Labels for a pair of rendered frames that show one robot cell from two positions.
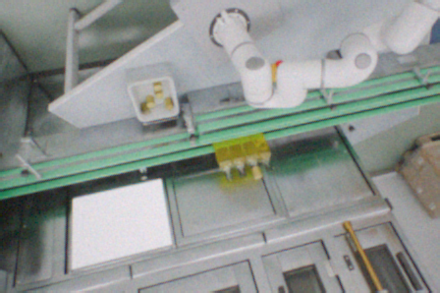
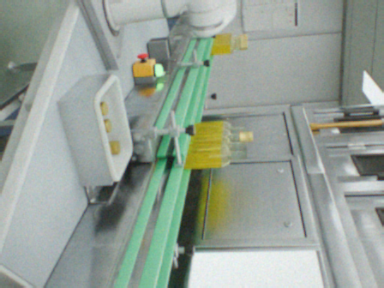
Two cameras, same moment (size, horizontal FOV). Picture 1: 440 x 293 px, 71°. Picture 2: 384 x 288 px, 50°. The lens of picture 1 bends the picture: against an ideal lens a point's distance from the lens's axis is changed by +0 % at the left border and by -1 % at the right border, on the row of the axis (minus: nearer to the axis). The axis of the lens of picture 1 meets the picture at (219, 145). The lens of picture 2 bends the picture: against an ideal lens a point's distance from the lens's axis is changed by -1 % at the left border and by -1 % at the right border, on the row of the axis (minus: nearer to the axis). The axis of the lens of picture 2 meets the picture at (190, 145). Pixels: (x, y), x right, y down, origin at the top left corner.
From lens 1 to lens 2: 1.21 m
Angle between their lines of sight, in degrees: 55
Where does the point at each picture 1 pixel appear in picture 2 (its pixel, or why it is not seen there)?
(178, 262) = (345, 248)
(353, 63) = not seen: outside the picture
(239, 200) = (262, 183)
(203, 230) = (298, 217)
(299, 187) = (257, 149)
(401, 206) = not seen: hidden behind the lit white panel
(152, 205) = (239, 267)
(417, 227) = not seen: hidden behind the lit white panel
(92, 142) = (96, 269)
